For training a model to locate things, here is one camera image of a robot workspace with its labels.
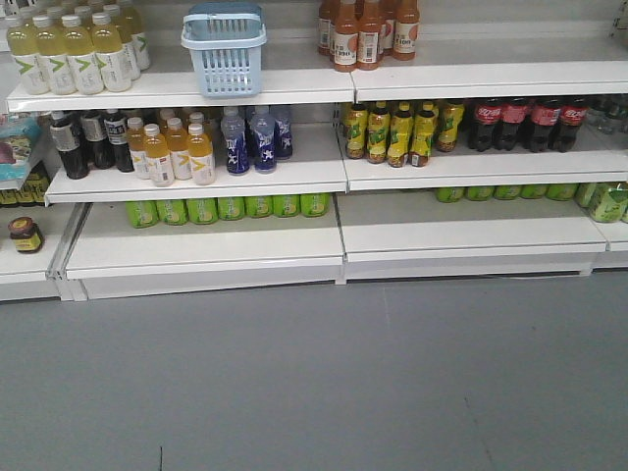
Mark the orange C100 juice bottle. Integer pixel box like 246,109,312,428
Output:
392,0,420,61
334,0,359,73
357,0,382,71

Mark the light blue plastic basket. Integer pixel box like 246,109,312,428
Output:
181,1,267,98

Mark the small brown sauce jar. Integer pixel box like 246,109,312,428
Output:
8,216,44,254

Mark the orange vitamin drink bottle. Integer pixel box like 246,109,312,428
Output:
187,124,216,185
166,118,192,181
143,124,175,186

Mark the dark tea bottle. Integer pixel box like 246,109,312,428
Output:
50,111,89,180
80,110,115,169
103,109,134,173

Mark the white metal shelving unit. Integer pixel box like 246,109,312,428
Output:
1,1,627,300

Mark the blue sports drink bottle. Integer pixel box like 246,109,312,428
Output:
270,104,293,160
250,105,277,173
221,106,249,176

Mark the pale yellow drink bottle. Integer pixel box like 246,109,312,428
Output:
62,15,104,95
91,13,131,92
6,16,50,95
32,15,77,95

